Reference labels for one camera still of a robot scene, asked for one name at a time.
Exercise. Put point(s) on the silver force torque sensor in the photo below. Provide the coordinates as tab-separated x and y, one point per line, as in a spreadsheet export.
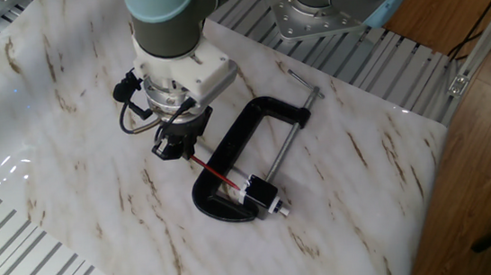
167	97

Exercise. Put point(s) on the aluminium extrusion rail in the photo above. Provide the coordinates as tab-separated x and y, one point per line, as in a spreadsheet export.
480	38

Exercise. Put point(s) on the red pencil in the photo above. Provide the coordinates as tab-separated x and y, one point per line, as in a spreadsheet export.
215	172

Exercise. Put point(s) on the white marble pattern board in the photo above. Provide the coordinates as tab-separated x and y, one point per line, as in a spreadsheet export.
72	172

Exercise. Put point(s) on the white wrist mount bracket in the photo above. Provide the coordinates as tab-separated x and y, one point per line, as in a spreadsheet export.
208	75

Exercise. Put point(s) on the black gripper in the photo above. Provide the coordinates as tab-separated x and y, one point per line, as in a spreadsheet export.
186	127

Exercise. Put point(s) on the black foam microphone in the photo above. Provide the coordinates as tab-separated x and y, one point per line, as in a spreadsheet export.
125	88

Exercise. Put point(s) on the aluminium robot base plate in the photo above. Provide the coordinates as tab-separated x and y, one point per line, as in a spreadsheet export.
302	21

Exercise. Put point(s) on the black C-clamp with steel screw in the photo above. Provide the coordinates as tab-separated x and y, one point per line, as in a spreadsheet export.
237	143

